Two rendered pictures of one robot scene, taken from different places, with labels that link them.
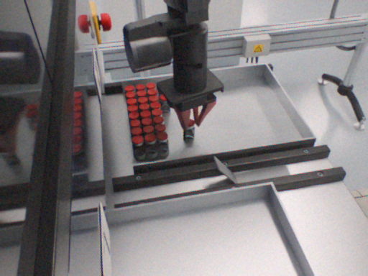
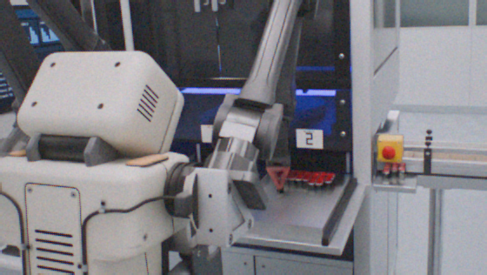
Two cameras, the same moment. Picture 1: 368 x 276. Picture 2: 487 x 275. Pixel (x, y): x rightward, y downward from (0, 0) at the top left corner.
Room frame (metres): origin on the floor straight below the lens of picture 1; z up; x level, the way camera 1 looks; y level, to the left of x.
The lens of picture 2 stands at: (1.20, -1.12, 1.45)
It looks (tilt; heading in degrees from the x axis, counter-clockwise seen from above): 13 degrees down; 121
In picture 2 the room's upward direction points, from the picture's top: 3 degrees counter-clockwise
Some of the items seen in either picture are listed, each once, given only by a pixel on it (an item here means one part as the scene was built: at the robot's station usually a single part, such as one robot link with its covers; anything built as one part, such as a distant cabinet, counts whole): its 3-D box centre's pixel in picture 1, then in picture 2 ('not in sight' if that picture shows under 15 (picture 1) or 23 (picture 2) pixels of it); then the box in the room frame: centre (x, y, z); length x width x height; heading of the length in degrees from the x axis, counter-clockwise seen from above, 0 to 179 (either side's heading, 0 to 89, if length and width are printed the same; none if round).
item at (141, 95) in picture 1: (145, 118); (304, 181); (0.55, 0.08, 0.90); 0.18 x 0.02 x 0.05; 12
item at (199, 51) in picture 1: (185, 42); (277, 127); (0.51, 0.00, 1.09); 0.07 x 0.06 x 0.07; 113
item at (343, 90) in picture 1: (343, 94); not in sight; (1.73, -0.92, 0.07); 0.50 x 0.08 x 0.14; 12
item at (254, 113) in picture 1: (209, 113); (291, 201); (0.58, -0.04, 0.90); 0.34 x 0.26 x 0.04; 102
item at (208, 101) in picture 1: (190, 108); (278, 171); (0.51, 0.00, 0.96); 0.07 x 0.07 x 0.09; 27
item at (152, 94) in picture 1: (157, 117); (303, 184); (0.55, 0.06, 0.90); 0.18 x 0.02 x 0.05; 12
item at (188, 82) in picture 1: (190, 75); (277, 148); (0.51, 0.00, 1.03); 0.10 x 0.07 x 0.07; 117
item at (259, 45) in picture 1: (256, 46); not in sight; (1.54, -0.32, 0.50); 0.12 x 0.05 x 0.09; 102
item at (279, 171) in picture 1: (254, 167); not in sight; (0.41, -0.11, 0.91); 0.14 x 0.03 x 0.06; 102
